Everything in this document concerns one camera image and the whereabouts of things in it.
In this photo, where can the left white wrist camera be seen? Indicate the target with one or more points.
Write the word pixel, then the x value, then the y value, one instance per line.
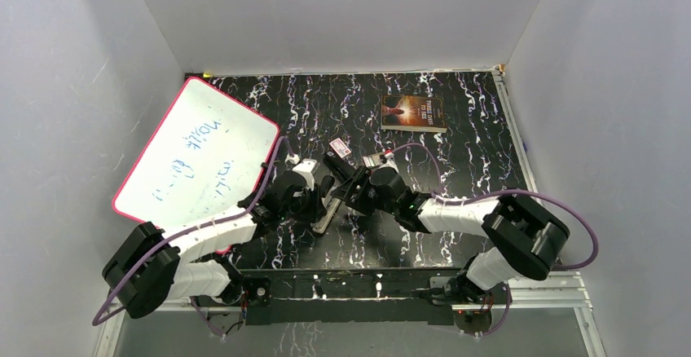
pixel 306 168

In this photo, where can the small red staple box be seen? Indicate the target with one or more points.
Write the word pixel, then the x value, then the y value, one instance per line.
pixel 340 148

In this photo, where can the dark paperback book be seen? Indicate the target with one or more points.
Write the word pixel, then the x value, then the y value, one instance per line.
pixel 413 113

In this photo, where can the aluminium frame rail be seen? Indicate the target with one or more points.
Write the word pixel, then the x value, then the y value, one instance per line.
pixel 548 318

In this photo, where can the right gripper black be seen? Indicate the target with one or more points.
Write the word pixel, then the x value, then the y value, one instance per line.
pixel 345 191

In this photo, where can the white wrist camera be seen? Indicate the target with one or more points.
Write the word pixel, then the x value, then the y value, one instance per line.
pixel 386 159
pixel 306 168

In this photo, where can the white stapler black handle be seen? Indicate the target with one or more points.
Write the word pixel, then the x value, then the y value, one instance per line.
pixel 329 195

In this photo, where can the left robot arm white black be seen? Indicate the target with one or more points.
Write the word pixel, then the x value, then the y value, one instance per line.
pixel 153 265

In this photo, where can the cardboard staple tray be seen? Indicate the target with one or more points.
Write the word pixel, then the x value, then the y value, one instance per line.
pixel 372 161

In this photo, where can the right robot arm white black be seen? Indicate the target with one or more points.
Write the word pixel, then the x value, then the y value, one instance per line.
pixel 526 237

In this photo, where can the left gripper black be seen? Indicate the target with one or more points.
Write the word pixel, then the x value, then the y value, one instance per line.
pixel 315 207

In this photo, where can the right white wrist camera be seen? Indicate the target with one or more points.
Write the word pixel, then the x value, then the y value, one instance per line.
pixel 386 159

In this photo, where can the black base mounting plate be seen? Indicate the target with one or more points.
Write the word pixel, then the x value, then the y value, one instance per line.
pixel 352 295

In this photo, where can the pink-framed whiteboard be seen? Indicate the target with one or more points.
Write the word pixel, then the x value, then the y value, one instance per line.
pixel 206 155

